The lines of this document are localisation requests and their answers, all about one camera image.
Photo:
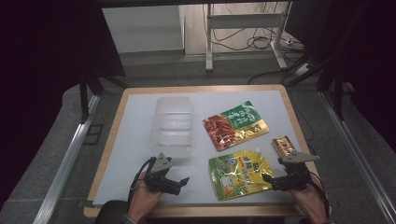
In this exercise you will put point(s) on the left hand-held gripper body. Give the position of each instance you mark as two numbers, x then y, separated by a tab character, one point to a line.
157	182

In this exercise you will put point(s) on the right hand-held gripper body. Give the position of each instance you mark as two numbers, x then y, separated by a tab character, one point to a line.
295	179

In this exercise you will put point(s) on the yellow snack pouch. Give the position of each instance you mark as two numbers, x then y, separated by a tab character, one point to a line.
238	175

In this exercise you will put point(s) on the clear plastic container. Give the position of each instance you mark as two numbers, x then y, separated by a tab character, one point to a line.
172	124

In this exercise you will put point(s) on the green and red snack pouch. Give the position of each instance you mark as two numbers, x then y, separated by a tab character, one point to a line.
233	126

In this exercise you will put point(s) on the person's left hand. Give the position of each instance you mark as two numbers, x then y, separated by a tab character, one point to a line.
141	202

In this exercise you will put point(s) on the person's right hand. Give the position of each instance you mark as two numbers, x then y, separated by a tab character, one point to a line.
311	203

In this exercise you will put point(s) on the white table mat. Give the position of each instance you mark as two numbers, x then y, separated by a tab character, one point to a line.
130	161

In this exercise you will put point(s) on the small red and gold box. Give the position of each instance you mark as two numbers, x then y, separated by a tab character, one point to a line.
281	144

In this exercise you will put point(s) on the person's dark clothing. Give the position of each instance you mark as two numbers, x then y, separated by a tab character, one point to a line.
110	213

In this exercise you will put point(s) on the black stand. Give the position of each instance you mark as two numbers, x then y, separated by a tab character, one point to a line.
337	93
84	96

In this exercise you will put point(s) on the white power strip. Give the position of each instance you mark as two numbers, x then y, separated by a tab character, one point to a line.
302	70

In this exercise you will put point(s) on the black curtain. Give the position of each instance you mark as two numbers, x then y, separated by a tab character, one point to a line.
367	46
46	62

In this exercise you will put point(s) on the white panel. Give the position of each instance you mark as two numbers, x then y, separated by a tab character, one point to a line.
143	28

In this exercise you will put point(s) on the aluminium rail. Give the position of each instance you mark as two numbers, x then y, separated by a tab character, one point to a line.
358	155
67	161

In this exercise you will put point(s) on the white desk frame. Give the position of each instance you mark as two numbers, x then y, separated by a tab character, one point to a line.
246	20

